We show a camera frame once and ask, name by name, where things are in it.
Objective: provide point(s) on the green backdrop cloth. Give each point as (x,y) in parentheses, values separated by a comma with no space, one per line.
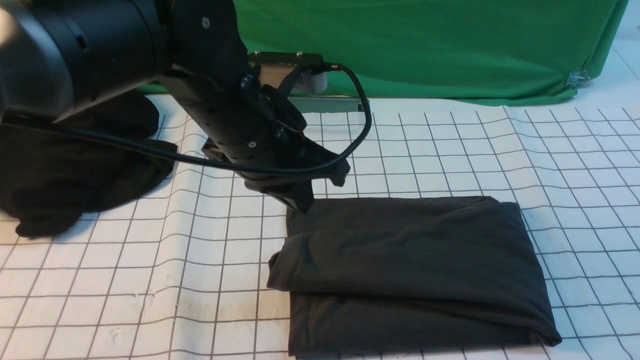
(488,52)

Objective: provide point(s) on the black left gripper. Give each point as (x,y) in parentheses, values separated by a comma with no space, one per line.
(254,125)

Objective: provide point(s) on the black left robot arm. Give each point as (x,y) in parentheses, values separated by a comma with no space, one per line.
(61,57)

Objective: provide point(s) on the gray long sleeve shirt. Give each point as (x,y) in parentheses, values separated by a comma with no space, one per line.
(404,275)

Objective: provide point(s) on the gray metal bar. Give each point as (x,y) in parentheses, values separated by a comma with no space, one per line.
(327,104)

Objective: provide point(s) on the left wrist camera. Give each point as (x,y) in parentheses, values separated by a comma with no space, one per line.
(290,72)

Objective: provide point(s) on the black crumpled garment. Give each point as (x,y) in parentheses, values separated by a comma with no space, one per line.
(48,181)

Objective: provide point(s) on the metal binder clip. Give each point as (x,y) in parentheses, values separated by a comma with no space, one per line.
(577,79)

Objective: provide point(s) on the white grid paper mat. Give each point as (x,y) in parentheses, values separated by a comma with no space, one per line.
(181,273)

